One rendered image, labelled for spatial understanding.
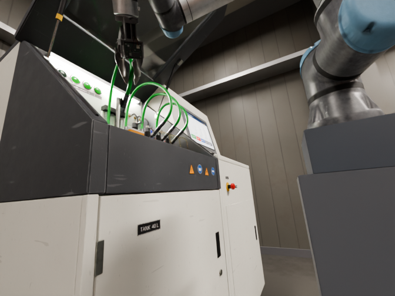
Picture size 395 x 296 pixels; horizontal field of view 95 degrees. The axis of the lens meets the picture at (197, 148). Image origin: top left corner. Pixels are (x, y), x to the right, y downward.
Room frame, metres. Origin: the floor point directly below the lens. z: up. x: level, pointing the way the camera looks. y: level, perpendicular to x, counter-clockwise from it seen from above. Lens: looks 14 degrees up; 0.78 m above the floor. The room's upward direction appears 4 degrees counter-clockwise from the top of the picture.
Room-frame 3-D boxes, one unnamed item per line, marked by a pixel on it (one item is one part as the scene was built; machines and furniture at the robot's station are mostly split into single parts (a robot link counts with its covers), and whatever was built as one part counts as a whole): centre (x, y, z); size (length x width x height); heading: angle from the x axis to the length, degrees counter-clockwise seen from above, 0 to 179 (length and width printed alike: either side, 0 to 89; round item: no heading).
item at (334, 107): (0.43, -0.36, 0.95); 0.15 x 0.15 x 0.10
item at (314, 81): (0.42, -0.36, 1.07); 0.13 x 0.12 x 0.14; 169
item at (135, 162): (0.68, 0.07, 0.87); 0.62 x 0.04 x 0.16; 152
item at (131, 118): (1.13, 0.40, 1.20); 0.13 x 0.03 x 0.31; 152
